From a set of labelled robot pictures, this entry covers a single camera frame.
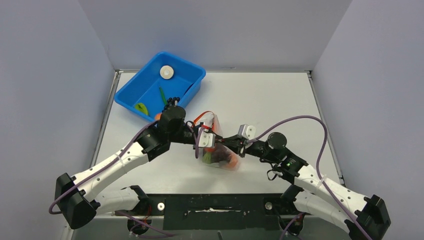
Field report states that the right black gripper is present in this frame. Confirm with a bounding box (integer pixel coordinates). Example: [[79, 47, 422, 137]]
[[221, 133, 280, 163]]

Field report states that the orange toy tangerine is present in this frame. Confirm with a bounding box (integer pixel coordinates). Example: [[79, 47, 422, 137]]
[[228, 155, 239, 168]]

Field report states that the clear zip top bag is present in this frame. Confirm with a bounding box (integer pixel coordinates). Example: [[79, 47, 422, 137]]
[[193, 110, 239, 171]]

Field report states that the orange toy carrot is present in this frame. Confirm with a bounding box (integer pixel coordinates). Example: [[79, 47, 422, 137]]
[[202, 147, 215, 165]]

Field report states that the dark toy grape bunch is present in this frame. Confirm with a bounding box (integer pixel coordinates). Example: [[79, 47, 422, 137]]
[[211, 146, 232, 164]]

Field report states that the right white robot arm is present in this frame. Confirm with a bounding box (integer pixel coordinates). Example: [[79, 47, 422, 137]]
[[219, 132, 391, 240]]

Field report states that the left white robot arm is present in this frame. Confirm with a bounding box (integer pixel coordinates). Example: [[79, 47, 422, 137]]
[[49, 106, 215, 230]]

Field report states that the small black toy grape bunch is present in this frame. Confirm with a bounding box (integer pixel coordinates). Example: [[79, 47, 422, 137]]
[[162, 97, 180, 112]]

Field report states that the toy peach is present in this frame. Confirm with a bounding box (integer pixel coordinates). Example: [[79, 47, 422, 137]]
[[154, 113, 162, 121]]

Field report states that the green toy chili pepper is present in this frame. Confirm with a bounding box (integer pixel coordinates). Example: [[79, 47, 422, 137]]
[[158, 86, 168, 106]]

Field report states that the green toy leaf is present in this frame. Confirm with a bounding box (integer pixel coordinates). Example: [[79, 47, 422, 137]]
[[134, 102, 150, 116]]

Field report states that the blue plastic bin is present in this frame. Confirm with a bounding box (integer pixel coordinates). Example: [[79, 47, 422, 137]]
[[114, 51, 206, 122]]

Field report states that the white round toy slice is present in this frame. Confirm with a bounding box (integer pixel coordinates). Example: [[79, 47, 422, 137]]
[[159, 65, 175, 80]]

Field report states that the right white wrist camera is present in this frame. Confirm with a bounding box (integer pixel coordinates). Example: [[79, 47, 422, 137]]
[[237, 124, 256, 140]]

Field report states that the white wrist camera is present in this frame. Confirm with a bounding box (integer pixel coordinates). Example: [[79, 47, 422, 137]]
[[237, 124, 256, 140], [197, 132, 216, 148]]

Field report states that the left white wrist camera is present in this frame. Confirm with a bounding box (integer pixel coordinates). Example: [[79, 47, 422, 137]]
[[197, 132, 216, 148]]

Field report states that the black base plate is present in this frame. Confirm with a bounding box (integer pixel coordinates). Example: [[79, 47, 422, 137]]
[[127, 193, 298, 231]]

